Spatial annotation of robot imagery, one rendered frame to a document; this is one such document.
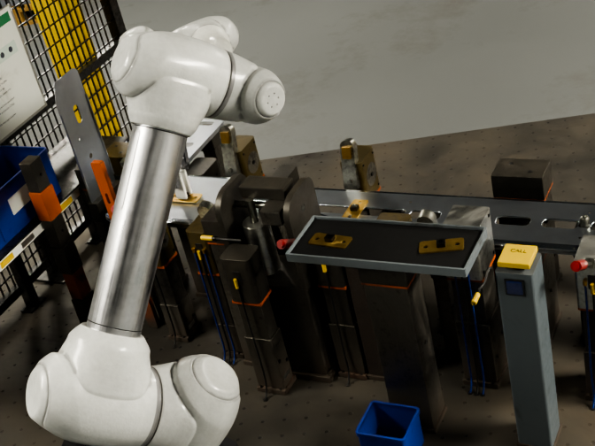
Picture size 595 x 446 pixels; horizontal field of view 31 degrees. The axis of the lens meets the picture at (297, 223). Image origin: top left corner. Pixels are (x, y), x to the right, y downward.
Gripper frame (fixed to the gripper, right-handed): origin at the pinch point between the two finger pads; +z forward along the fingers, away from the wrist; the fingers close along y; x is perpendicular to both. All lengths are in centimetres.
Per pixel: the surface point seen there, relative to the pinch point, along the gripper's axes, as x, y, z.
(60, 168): 43.6, 6.7, 1.4
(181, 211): -1.5, -5.1, 4.6
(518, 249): -96, -32, -11
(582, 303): -103, -21, 9
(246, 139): -7.1, 22.9, 0.0
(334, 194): -38.7, 6.2, 4.7
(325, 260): -60, -41, -11
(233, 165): -6.7, 14.4, 3.1
